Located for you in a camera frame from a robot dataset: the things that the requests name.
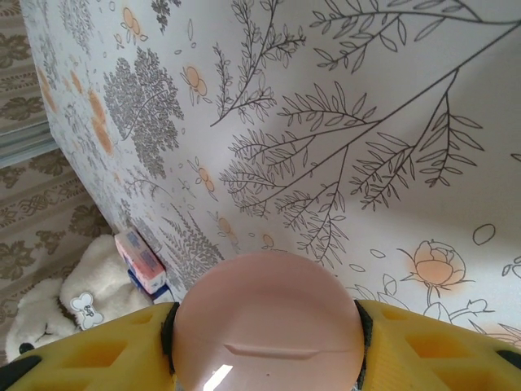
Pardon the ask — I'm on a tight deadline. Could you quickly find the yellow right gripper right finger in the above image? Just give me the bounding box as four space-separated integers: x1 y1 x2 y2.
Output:
353 299 521 391

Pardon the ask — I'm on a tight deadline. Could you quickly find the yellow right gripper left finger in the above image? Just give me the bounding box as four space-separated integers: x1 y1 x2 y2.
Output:
0 301 181 391

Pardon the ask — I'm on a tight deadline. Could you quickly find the pink earbud charging case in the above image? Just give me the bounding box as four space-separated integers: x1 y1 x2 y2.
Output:
168 250 366 391

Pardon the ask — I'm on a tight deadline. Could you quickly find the white teddy bear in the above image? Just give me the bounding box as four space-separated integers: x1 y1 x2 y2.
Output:
5 234 152 364

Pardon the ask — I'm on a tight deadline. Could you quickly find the small blue box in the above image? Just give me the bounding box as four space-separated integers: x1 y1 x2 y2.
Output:
126 268 175 305

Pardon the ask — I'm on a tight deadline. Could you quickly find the small pink box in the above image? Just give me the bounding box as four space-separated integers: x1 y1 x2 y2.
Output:
113 229 168 294

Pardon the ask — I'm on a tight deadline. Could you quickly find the aluminium frame post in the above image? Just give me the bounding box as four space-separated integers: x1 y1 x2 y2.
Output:
0 121 57 167

